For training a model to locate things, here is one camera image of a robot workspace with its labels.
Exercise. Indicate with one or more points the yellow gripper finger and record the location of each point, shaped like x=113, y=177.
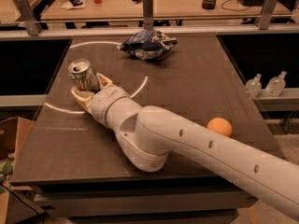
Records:
x=84, y=98
x=104, y=82

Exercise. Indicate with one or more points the middle metal bracket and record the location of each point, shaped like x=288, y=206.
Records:
x=148, y=14

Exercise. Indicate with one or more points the left metal bracket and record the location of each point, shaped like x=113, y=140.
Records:
x=32, y=26

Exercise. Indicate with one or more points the orange fruit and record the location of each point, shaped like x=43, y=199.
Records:
x=220, y=125

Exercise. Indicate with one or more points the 7up soda can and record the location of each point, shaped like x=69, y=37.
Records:
x=83, y=75

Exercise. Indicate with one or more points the cardboard box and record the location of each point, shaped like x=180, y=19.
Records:
x=16, y=203

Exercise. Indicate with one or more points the black mesh pen cup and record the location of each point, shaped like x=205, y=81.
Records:
x=209, y=4

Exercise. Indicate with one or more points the clear sanitizer bottle right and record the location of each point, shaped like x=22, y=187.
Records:
x=276, y=84

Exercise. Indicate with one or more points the grey drawer cabinet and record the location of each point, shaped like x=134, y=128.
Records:
x=141, y=197

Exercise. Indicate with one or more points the metal bracket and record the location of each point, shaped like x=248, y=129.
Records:
x=32, y=26
x=148, y=14
x=263, y=21

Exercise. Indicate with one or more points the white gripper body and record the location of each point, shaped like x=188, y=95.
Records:
x=100, y=104

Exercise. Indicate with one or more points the blue chip bag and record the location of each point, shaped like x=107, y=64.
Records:
x=148, y=45

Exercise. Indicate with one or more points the right metal bracket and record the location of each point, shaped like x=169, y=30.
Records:
x=263, y=21

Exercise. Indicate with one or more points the clear sanitizer bottle left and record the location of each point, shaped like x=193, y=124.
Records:
x=253, y=86

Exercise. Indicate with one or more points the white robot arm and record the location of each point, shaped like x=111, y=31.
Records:
x=147, y=134

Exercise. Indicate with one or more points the clear sanitizer bottle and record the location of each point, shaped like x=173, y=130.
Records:
x=253, y=86
x=276, y=84

